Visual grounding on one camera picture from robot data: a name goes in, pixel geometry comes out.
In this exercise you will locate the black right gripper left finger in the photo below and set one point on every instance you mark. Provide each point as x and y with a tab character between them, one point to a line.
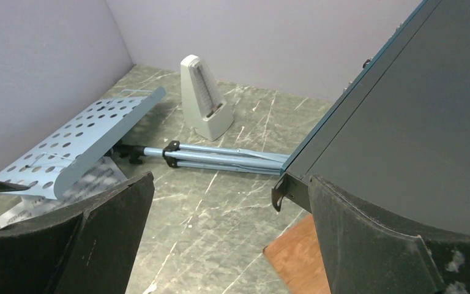
86	247

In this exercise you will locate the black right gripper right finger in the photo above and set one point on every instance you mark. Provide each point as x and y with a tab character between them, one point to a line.
368	249

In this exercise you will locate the sheet music page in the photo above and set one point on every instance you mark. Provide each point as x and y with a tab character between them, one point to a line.
104	175

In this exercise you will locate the light blue music stand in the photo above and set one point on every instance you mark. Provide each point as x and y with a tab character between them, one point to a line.
55	164

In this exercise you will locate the wooden board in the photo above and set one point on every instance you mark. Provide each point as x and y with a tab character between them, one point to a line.
296	258

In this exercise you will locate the dark green metal rack unit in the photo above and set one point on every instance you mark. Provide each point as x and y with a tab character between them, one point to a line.
399	135

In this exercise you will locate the white metronome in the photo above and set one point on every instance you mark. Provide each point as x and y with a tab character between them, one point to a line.
205	109

